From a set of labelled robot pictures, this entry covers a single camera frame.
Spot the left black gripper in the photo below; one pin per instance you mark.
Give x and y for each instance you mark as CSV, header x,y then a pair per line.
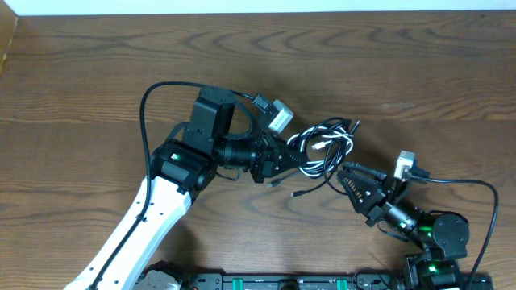
x,y
262,162

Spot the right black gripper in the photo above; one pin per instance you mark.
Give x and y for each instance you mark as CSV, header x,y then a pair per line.
x,y
375,195

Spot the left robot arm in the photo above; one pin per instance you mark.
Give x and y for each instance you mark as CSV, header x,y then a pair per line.
x,y
183,166

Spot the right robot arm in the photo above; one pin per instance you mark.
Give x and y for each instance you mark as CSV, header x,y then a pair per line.
x,y
441,235

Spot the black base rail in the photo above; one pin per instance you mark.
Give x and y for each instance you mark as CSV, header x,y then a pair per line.
x,y
162,276

